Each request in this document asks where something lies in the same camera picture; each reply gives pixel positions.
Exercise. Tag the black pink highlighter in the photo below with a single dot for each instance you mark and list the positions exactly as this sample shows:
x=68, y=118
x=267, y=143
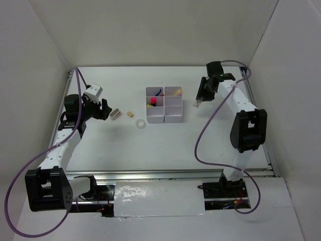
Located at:
x=153, y=101

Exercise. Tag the pink white stapler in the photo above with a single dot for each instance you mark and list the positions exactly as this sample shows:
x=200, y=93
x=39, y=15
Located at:
x=115, y=113

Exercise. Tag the clear tape roll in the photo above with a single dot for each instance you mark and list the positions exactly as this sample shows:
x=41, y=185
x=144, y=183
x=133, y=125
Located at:
x=140, y=124

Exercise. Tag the white organizer container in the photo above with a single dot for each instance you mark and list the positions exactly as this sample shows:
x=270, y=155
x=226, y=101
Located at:
x=155, y=110
x=173, y=105

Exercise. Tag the small yellow eraser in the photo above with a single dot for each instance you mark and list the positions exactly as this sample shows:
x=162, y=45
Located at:
x=130, y=114

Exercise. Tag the white foil-taped panel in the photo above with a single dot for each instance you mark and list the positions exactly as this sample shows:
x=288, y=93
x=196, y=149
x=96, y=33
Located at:
x=158, y=199

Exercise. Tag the aluminium frame rail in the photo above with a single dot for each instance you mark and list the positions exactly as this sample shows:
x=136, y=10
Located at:
x=162, y=175

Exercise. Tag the white left organizer container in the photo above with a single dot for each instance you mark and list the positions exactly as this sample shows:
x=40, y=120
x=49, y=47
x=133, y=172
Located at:
x=155, y=110

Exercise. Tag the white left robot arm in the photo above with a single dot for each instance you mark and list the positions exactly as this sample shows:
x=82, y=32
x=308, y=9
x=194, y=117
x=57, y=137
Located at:
x=48, y=187

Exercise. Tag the beige white eraser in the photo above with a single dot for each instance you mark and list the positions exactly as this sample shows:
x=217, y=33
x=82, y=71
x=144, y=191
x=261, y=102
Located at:
x=197, y=103

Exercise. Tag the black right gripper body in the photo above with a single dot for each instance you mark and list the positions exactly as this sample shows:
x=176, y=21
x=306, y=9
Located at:
x=204, y=91

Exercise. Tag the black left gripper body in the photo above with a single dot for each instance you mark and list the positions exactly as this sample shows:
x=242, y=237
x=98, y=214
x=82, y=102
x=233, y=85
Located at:
x=91, y=109

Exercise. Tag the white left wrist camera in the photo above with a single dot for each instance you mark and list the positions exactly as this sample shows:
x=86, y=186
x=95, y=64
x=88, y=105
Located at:
x=93, y=92

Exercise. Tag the white right organizer container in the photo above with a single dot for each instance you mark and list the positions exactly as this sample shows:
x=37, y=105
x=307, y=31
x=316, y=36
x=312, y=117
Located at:
x=173, y=105

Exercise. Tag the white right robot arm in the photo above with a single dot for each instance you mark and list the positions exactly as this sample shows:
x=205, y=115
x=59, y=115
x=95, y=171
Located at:
x=248, y=130

